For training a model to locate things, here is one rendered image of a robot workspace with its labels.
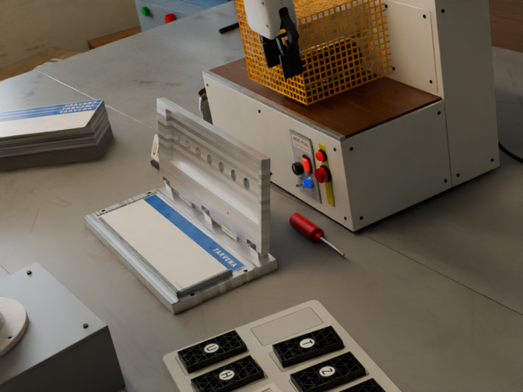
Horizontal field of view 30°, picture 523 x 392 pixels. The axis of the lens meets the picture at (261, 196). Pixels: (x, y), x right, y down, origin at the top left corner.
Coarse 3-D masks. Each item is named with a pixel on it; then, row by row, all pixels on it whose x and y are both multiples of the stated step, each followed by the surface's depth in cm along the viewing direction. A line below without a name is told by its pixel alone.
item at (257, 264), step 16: (160, 192) 204; (176, 192) 200; (112, 208) 201; (176, 208) 196; (192, 208) 195; (96, 224) 196; (208, 224) 188; (112, 240) 188; (224, 240) 180; (240, 240) 177; (128, 256) 181; (240, 256) 174; (256, 256) 173; (144, 272) 175; (240, 272) 170; (256, 272) 171; (160, 288) 169; (208, 288) 167; (224, 288) 168; (176, 304) 164; (192, 304) 166
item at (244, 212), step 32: (160, 128) 200; (192, 128) 189; (160, 160) 203; (192, 160) 192; (224, 160) 179; (256, 160) 165; (192, 192) 192; (224, 192) 181; (256, 192) 170; (224, 224) 181; (256, 224) 169
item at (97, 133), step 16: (0, 112) 243; (16, 112) 241; (96, 112) 232; (80, 128) 228; (96, 128) 231; (0, 144) 233; (16, 144) 232; (32, 144) 232; (48, 144) 231; (64, 144) 231; (80, 144) 230; (96, 144) 230; (0, 160) 234; (16, 160) 234; (32, 160) 234; (48, 160) 233; (64, 160) 233; (80, 160) 232
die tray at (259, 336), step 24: (288, 312) 158; (312, 312) 157; (216, 336) 155; (240, 336) 154; (264, 336) 153; (288, 336) 152; (168, 360) 152; (264, 360) 148; (312, 360) 146; (360, 360) 143; (264, 384) 142; (288, 384) 141; (384, 384) 138
